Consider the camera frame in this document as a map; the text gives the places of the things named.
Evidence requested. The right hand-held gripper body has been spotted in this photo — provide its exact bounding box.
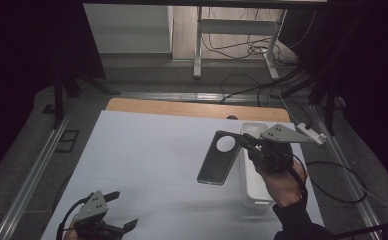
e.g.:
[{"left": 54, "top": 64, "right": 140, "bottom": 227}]
[{"left": 248, "top": 123, "right": 313, "bottom": 174}]

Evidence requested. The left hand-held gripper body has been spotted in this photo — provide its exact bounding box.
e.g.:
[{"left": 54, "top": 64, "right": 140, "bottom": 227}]
[{"left": 73, "top": 190, "right": 123, "bottom": 240}]

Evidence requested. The white plastic bin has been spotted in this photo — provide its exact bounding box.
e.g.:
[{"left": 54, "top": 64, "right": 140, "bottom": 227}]
[{"left": 240, "top": 121, "right": 276, "bottom": 210}]

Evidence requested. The dark grey phone case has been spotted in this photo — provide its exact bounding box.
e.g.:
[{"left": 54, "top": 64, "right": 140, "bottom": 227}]
[{"left": 196, "top": 130, "right": 246, "bottom": 186}]

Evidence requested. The person's right hand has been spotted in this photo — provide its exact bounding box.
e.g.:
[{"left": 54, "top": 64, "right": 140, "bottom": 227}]
[{"left": 255, "top": 159, "right": 308, "bottom": 209}]

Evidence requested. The person's left hand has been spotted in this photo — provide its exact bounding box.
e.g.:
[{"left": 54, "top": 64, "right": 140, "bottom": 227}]
[{"left": 63, "top": 229, "right": 81, "bottom": 240}]

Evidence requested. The white power strip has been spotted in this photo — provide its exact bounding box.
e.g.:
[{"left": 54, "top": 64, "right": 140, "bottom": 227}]
[{"left": 296, "top": 122, "right": 327, "bottom": 146}]

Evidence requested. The white table cover sheet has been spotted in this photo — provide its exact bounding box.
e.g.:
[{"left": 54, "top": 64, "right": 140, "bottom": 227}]
[{"left": 40, "top": 110, "right": 325, "bottom": 240}]

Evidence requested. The black metal stand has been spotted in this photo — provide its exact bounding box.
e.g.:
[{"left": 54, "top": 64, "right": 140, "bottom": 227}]
[{"left": 307, "top": 66, "right": 337, "bottom": 137}]

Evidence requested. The black tripod stand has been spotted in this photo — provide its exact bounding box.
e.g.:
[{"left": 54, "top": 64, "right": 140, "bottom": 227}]
[{"left": 42, "top": 64, "right": 120, "bottom": 130}]

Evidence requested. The white cabinet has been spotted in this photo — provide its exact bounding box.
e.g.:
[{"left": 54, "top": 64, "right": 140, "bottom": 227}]
[{"left": 82, "top": 3, "right": 174, "bottom": 55}]

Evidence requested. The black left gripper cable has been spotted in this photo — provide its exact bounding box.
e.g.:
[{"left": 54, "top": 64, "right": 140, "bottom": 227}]
[{"left": 55, "top": 195, "right": 93, "bottom": 240}]

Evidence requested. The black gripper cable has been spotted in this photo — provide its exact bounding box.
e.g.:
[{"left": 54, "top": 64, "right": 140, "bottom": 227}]
[
  {"left": 291, "top": 154, "right": 309, "bottom": 203},
  {"left": 55, "top": 195, "right": 93, "bottom": 240}
]

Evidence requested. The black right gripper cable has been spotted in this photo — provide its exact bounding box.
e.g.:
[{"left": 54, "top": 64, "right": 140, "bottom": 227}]
[{"left": 291, "top": 154, "right": 309, "bottom": 203}]

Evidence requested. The white power strip cable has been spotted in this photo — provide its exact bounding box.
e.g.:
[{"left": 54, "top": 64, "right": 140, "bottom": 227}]
[{"left": 277, "top": 92, "right": 301, "bottom": 127}]

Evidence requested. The metal floor rail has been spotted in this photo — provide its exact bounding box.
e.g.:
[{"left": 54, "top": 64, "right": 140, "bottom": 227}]
[
  {"left": 0, "top": 99, "right": 77, "bottom": 240},
  {"left": 120, "top": 92, "right": 277, "bottom": 104},
  {"left": 310, "top": 104, "right": 384, "bottom": 236}
]

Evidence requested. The black floor cable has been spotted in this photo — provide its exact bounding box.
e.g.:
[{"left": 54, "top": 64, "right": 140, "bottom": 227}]
[{"left": 306, "top": 160, "right": 369, "bottom": 204}]

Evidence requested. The tangle of floor cables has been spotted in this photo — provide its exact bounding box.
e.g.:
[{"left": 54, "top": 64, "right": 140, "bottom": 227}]
[{"left": 201, "top": 31, "right": 298, "bottom": 67}]

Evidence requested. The white desk frame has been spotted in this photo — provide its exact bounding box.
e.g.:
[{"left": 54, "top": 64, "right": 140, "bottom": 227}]
[{"left": 193, "top": 6, "right": 288, "bottom": 81}]

